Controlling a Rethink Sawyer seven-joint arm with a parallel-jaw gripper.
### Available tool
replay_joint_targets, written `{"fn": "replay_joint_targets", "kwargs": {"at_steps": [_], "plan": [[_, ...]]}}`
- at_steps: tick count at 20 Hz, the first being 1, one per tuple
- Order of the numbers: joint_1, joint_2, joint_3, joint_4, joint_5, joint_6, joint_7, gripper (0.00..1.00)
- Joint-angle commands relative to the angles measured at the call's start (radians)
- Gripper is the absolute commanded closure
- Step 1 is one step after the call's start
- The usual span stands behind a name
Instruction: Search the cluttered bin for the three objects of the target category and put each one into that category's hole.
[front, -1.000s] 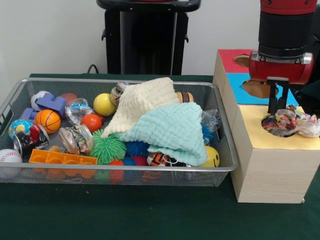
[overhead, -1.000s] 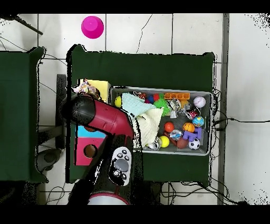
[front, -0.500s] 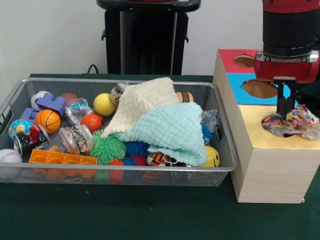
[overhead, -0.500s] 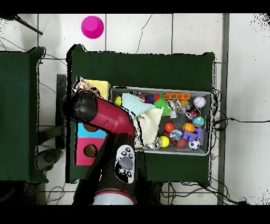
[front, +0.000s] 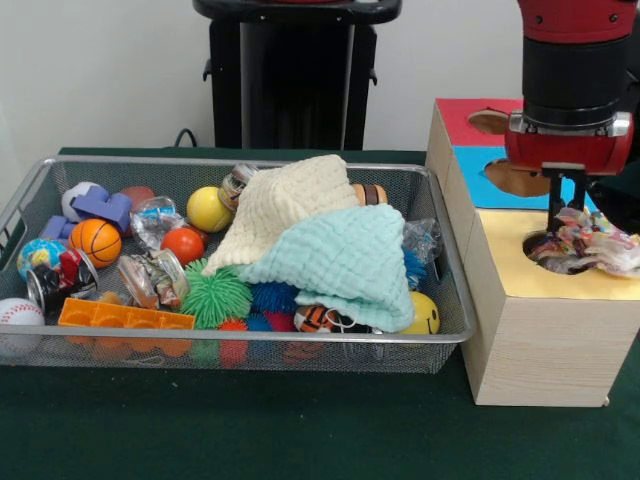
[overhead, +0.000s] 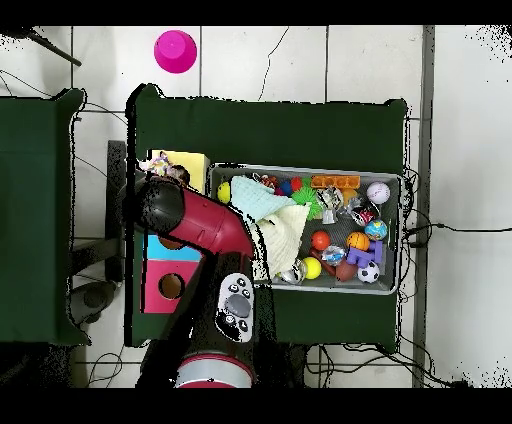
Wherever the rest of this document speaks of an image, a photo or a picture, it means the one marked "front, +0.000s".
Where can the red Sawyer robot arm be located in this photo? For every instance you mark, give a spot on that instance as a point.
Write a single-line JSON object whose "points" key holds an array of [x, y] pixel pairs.
{"points": [[575, 65]]}

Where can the white baseball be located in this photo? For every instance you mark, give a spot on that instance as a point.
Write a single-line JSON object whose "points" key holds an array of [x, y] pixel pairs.
{"points": [[20, 312]]}

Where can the green spiky ball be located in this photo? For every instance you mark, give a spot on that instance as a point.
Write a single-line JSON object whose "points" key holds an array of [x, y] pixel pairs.
{"points": [[215, 295]]}

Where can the cream knitted cloth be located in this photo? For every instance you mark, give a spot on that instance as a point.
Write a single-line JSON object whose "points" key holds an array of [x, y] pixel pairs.
{"points": [[285, 200]]}

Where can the light blue muslin cloth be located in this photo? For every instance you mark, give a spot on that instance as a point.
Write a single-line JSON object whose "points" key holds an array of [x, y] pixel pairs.
{"points": [[350, 255]]}

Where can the orange plastic tray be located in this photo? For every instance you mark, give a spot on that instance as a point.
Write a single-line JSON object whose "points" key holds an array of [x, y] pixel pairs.
{"points": [[125, 317]]}

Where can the multicoloured frayed cloth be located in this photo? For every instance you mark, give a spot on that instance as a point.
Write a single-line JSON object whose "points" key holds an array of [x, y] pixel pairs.
{"points": [[590, 240]]}

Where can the plain yellow ball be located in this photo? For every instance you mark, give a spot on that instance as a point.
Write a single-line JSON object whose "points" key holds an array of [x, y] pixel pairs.
{"points": [[210, 210]]}

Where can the wooden box with three holes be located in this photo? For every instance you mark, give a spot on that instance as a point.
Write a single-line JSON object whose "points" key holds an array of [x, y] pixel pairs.
{"points": [[550, 350]]}

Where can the red rubber ball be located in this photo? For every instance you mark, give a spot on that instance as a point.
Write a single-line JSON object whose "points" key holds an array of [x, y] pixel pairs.
{"points": [[182, 246]]}

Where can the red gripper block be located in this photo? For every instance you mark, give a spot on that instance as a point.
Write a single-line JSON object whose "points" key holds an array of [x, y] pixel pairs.
{"points": [[565, 150]]}

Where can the orange basketball toy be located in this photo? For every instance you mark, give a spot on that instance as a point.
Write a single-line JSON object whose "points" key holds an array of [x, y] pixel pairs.
{"points": [[95, 242]]}

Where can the globe print ball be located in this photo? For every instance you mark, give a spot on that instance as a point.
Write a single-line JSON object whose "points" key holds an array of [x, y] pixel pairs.
{"points": [[37, 255]]}

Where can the yellow smiley ball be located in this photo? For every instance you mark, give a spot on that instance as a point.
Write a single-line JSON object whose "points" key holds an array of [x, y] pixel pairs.
{"points": [[427, 312]]}

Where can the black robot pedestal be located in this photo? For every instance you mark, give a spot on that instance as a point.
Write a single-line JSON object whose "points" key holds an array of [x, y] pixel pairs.
{"points": [[300, 75]]}

